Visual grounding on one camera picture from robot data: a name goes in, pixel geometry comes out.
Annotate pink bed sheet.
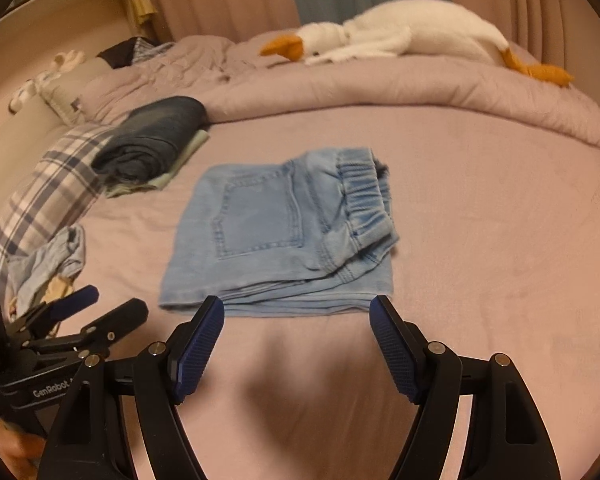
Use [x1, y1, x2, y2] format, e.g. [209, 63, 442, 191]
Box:
[0, 110, 600, 480]

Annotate blue checked cloth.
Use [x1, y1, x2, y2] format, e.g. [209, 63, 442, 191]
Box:
[130, 37, 176, 66]

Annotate crumpled light blue cloth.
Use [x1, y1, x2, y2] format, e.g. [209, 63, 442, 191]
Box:
[2, 225, 88, 311]

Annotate dark blue folded jeans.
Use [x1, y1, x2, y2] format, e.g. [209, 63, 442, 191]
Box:
[91, 96, 207, 183]

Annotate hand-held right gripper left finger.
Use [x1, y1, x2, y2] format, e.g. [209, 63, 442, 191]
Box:
[37, 295, 226, 480]

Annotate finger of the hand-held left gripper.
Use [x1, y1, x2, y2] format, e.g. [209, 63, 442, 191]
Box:
[7, 285, 100, 335]
[17, 298, 149, 361]

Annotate beige padded headboard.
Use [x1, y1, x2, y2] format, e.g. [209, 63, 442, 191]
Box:
[0, 7, 131, 226]

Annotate black cloth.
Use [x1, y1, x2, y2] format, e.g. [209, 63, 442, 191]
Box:
[100, 37, 138, 68]

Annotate plaid pillow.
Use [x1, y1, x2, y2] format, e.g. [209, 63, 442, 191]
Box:
[0, 124, 116, 261]

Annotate pink duvet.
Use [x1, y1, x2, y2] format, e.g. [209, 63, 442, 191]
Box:
[77, 35, 600, 153]

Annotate light green folded cloth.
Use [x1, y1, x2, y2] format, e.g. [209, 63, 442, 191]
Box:
[105, 130, 211, 198]

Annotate white goose plush toy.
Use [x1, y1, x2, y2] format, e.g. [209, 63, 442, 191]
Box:
[259, 0, 576, 88]

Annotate beige cloth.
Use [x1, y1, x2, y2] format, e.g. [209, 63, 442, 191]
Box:
[7, 277, 77, 335]

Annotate light blue denim pants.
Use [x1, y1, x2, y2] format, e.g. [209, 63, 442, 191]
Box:
[159, 147, 400, 317]

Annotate person's left hand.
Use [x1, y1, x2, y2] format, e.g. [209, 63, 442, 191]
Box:
[0, 417, 46, 473]

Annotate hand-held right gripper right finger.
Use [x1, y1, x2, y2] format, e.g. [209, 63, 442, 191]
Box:
[369, 295, 563, 480]

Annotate small white plush toy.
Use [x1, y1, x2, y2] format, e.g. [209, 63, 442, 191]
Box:
[7, 50, 83, 113]

